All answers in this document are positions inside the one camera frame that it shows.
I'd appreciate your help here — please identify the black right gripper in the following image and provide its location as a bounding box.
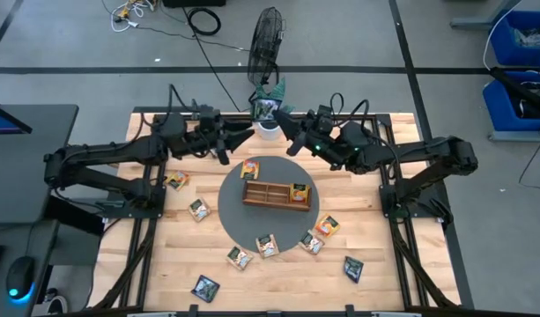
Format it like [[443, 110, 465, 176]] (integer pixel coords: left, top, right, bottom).
[[272, 109, 344, 159]]

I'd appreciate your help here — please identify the black desk foot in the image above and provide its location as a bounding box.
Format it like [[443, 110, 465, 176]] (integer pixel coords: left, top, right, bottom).
[[43, 195, 107, 237]]

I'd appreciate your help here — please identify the black equipment case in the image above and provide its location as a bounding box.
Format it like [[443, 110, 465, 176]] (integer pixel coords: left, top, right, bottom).
[[162, 0, 227, 9]]

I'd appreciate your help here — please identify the orange fruit tea packet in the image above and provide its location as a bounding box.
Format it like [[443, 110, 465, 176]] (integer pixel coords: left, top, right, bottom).
[[288, 182, 312, 205], [165, 169, 191, 192], [240, 158, 261, 181], [314, 213, 342, 239]]

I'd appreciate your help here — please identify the black computer mouse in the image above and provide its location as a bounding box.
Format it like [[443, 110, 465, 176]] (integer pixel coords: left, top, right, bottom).
[[4, 255, 37, 306]]

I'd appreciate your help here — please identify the white floor cable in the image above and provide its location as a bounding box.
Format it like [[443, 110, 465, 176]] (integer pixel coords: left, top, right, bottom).
[[483, 0, 524, 71]]

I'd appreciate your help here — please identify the blue storage bin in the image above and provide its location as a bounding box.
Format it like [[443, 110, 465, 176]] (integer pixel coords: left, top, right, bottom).
[[489, 9, 540, 68], [482, 70, 540, 133]]

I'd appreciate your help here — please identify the vanilla cinnamon apple tea packet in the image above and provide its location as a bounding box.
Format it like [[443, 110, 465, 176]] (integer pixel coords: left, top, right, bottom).
[[298, 229, 326, 256], [188, 197, 212, 223], [226, 245, 255, 271], [255, 232, 281, 260]]

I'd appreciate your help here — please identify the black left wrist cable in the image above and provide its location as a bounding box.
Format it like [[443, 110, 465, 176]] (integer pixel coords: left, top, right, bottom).
[[166, 83, 200, 116]]

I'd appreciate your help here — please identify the coiled black cable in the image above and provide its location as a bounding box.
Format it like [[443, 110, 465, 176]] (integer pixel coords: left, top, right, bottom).
[[186, 7, 222, 37]]

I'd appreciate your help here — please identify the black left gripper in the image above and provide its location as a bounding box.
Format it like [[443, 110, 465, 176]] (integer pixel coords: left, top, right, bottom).
[[181, 125, 256, 166]]

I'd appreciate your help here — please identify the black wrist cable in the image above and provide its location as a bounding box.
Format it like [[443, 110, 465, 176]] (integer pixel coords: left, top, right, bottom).
[[166, 83, 200, 116], [329, 92, 371, 133]]

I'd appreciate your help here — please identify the grey round woven placemat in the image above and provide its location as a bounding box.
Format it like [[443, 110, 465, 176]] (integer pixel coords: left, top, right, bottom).
[[217, 155, 321, 254]]

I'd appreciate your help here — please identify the white yellow cable bundle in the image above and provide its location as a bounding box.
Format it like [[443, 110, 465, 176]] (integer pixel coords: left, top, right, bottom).
[[109, 0, 159, 33]]

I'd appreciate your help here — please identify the thin black floor cable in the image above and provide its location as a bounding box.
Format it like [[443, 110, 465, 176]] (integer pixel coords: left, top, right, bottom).
[[135, 24, 251, 53]]

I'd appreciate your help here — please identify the monitor with blue screen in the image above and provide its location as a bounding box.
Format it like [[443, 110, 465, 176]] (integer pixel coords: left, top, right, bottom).
[[0, 100, 33, 136]]

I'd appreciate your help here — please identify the long black floor cable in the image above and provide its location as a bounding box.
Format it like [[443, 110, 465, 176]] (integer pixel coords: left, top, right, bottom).
[[193, 30, 242, 114]]

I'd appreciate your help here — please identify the wooden tea organiser box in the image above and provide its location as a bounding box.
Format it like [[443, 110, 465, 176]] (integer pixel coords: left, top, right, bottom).
[[241, 179, 314, 213]]

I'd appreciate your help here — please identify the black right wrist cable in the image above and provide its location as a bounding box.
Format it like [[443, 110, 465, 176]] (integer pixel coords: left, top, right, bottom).
[[329, 92, 371, 133]]

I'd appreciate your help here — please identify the white tape roll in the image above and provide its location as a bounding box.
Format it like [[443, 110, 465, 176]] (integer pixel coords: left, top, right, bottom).
[[39, 293, 70, 317]]

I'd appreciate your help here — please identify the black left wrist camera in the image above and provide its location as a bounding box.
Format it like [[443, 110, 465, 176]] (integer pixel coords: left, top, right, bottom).
[[197, 104, 223, 129]]

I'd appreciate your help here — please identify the black floor fan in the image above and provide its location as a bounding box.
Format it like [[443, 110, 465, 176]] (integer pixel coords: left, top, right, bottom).
[[246, 5, 287, 106]]

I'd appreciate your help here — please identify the black metal bar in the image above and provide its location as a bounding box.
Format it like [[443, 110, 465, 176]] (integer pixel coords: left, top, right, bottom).
[[489, 65, 540, 120]]

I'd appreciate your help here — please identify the snake plant in white pot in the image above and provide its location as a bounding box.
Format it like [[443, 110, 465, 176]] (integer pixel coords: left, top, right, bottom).
[[251, 77, 297, 142]]

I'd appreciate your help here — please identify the dark grey desk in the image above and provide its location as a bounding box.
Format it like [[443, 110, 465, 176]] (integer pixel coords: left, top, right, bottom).
[[0, 103, 80, 225], [0, 218, 62, 317]]

